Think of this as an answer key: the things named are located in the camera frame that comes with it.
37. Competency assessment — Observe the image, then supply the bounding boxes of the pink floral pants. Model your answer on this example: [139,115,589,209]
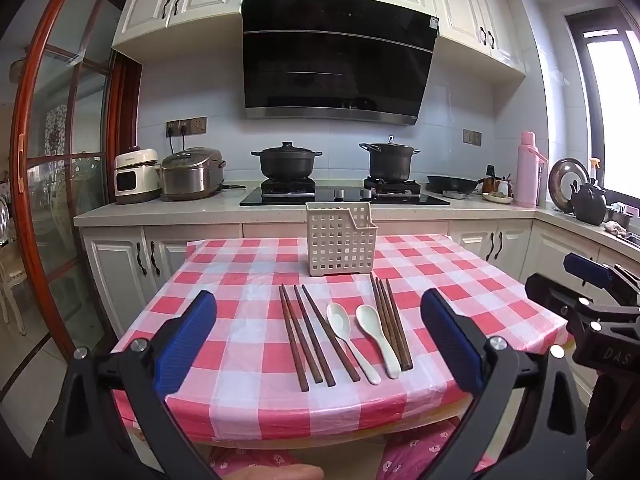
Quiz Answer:
[207,417,501,480]

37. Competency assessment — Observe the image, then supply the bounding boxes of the pink thermos flask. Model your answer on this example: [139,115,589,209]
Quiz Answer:
[514,131,546,209]

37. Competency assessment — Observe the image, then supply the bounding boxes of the metal sink container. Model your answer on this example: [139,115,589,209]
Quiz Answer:
[607,202,636,226]

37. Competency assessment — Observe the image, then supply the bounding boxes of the black glass gas stove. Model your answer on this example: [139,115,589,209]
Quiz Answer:
[239,176,452,207]

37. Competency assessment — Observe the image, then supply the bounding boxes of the black casserole pot with lid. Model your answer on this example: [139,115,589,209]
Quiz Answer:
[250,141,323,181]

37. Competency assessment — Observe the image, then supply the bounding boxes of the triple wall socket panel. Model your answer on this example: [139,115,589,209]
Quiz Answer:
[166,117,208,137]

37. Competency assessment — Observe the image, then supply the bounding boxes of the black range hood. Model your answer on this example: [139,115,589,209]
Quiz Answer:
[241,0,441,127]

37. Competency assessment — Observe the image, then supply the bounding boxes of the dark stockpot with glass lid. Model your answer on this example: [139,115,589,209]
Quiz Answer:
[358,135,422,184]

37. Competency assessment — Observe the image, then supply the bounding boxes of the black wok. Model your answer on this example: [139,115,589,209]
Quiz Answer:
[426,174,488,196]

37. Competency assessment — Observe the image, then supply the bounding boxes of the kitchen window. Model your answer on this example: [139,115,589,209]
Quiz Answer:
[565,7,640,201]

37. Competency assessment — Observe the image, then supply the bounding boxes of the red wooden glass door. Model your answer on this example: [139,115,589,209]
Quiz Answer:
[10,0,143,361]

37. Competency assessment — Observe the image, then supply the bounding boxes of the white ceramic spoon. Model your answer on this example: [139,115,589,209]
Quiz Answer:
[355,304,402,380]
[326,302,382,386]

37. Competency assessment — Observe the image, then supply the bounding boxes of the red white checkered tablecloth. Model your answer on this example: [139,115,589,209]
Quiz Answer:
[111,234,576,443]

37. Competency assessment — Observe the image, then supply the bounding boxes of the black kettle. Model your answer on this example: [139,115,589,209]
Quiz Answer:
[570,182,608,226]

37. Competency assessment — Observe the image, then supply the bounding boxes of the white plastic utensil basket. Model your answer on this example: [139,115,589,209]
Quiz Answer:
[306,201,377,278]

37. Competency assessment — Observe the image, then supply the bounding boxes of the white countertop cooking appliance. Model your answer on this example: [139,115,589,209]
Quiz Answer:
[114,147,163,206]

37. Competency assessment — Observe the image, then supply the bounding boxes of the person's left hand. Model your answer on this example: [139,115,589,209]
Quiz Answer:
[220,464,326,480]

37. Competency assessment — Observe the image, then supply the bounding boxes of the steel pot lid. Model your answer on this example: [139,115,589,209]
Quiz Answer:
[548,157,591,213]

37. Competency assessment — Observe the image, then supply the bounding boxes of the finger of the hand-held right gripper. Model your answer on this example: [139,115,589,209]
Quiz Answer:
[524,272,593,333]
[562,252,640,306]

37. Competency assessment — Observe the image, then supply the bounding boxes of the silver rice cooker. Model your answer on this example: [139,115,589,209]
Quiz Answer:
[159,147,227,202]

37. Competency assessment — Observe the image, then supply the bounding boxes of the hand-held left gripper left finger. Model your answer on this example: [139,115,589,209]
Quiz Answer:
[57,289,221,480]

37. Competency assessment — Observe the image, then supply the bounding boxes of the person's right forearm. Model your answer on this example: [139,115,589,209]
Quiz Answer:
[585,370,640,480]

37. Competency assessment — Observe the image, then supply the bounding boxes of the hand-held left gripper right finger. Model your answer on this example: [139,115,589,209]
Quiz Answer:
[420,287,588,480]

